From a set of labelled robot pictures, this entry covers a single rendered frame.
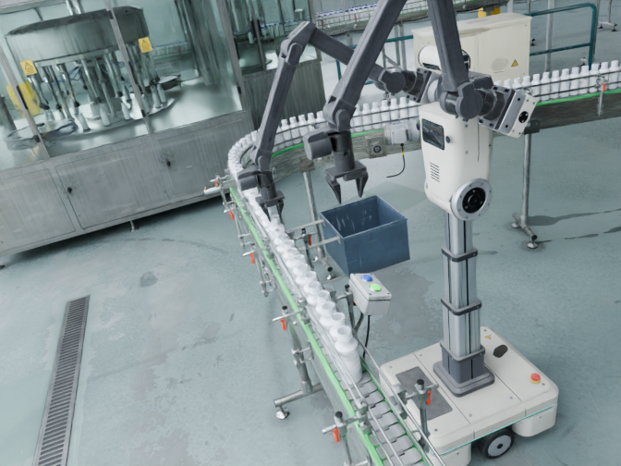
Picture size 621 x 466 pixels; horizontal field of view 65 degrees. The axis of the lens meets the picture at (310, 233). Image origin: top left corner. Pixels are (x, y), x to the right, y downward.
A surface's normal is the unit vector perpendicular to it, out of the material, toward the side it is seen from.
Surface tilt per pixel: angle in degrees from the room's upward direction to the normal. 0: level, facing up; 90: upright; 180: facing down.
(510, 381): 0
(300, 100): 90
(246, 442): 0
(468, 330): 90
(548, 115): 90
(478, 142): 90
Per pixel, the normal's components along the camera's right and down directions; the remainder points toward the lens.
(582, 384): -0.17, -0.87
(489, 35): 0.01, 0.47
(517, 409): 0.02, -0.54
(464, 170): 0.34, 0.56
